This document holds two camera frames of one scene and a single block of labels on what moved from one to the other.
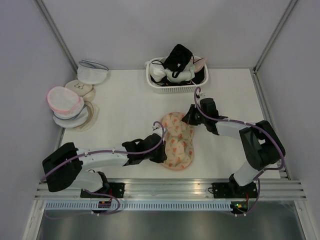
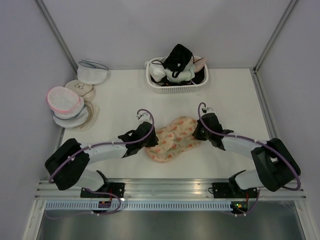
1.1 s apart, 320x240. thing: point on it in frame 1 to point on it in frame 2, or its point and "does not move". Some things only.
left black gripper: [162, 156] to [154, 142]
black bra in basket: [178, 60] does not move
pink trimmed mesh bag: [64, 100] does not move
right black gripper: [188, 118] to [196, 134]
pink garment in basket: [199, 63] does not move
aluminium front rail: [272, 189] does not move
